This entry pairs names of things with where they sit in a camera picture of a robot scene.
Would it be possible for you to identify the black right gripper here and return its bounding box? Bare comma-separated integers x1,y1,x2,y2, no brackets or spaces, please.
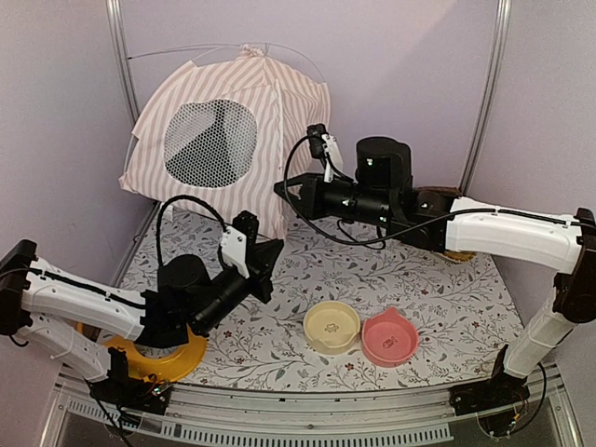
274,172,395,229

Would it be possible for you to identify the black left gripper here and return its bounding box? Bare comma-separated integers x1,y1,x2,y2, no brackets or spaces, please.
194,238,283,334

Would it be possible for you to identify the pink striped pet tent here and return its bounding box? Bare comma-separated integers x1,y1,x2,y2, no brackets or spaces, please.
119,46,332,238

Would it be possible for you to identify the white tent pole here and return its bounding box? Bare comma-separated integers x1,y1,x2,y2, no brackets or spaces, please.
123,42,327,173

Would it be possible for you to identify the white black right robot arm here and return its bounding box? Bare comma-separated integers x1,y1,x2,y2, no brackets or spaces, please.
274,136,595,406

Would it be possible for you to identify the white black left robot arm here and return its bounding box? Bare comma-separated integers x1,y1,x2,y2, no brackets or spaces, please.
1,239,284,404

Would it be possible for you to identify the cream pet bowl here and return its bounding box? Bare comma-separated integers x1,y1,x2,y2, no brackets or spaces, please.
303,301,360,356

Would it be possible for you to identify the pink pet bowl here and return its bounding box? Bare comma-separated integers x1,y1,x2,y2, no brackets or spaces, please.
361,306,419,368

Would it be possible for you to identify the yellow double bowl holder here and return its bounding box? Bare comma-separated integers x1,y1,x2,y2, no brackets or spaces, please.
52,327,207,383

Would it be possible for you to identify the brown woven mat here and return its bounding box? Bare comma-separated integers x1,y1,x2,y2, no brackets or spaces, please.
416,186,463,197

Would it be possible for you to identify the yellow bamboo mat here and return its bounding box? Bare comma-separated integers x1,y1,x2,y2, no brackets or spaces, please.
440,251,476,264

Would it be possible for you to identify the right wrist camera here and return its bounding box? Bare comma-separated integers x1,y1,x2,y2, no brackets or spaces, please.
306,123,347,183

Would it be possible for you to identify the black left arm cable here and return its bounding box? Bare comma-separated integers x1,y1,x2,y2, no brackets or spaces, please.
156,195,229,271

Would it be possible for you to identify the left aluminium frame post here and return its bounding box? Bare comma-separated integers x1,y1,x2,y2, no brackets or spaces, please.
104,0,163,201

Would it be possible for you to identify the aluminium frame post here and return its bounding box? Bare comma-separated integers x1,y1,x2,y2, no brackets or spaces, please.
459,0,512,195
104,0,163,201

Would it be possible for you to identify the aluminium front rail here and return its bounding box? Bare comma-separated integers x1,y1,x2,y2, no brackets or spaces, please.
40,363,589,446

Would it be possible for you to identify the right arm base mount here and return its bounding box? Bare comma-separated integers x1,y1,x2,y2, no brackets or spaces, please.
449,345,530,415

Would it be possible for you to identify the right aluminium frame post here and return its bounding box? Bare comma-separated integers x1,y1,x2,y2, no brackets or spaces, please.
459,0,512,195

